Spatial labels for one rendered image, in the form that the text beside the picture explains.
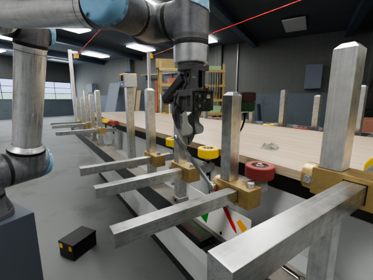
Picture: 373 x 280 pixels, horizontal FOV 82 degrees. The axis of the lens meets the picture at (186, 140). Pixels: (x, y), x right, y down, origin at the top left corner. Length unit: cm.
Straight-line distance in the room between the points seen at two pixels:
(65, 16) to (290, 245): 62
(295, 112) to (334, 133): 898
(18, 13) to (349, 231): 104
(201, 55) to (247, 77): 920
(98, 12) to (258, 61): 931
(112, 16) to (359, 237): 76
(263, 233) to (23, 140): 106
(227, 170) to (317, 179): 23
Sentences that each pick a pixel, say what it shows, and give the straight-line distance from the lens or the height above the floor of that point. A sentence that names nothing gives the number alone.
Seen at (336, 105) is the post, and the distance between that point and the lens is 43.
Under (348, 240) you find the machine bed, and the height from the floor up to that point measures 73.
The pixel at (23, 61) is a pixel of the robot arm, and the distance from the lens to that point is 107.
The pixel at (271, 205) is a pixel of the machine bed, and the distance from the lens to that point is 82.
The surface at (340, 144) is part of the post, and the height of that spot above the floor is 102.
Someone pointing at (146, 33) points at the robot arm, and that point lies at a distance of 61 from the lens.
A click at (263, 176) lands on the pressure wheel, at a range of 61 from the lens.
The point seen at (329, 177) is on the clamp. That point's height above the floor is 96.
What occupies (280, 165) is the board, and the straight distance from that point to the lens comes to 68.
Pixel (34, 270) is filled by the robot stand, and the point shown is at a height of 33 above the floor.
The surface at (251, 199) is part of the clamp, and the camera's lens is 57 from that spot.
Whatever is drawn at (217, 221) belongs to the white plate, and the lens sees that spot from 67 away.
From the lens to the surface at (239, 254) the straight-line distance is 21.
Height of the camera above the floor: 109
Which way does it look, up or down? 11 degrees down
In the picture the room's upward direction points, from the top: straight up
